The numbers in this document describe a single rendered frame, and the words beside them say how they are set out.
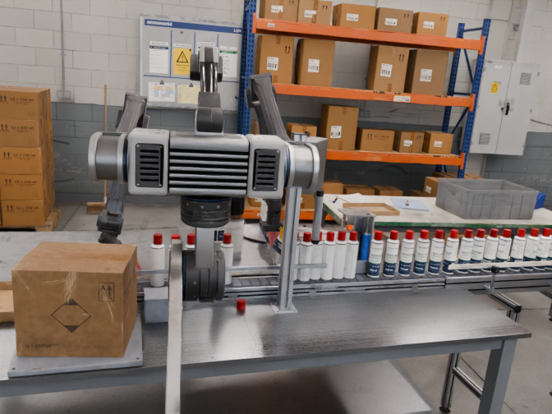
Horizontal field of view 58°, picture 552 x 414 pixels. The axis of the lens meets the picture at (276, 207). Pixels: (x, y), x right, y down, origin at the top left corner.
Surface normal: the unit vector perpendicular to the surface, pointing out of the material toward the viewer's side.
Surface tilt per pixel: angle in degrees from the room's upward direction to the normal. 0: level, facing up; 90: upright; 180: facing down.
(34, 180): 90
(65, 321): 90
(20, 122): 89
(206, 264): 90
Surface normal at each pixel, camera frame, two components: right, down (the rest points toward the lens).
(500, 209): 0.24, 0.26
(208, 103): 0.18, -0.51
